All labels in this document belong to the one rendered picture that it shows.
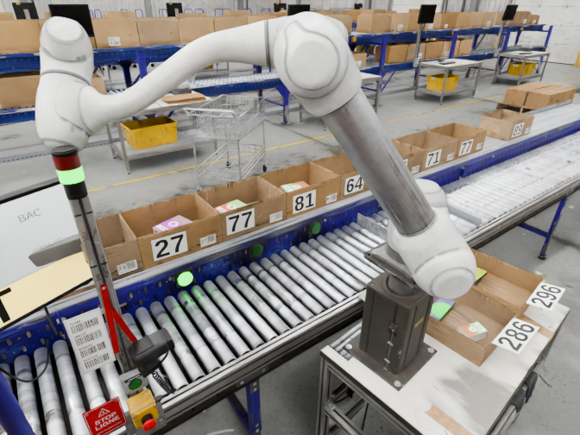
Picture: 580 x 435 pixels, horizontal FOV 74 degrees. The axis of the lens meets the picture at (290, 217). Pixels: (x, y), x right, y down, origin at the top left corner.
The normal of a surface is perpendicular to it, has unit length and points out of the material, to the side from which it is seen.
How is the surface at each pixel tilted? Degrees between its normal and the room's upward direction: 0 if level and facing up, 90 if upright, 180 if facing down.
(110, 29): 86
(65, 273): 86
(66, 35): 58
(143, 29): 90
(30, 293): 86
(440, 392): 0
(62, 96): 48
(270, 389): 0
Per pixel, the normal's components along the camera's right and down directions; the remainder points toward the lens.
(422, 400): 0.00, -0.87
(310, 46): -0.04, 0.51
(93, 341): 0.59, 0.40
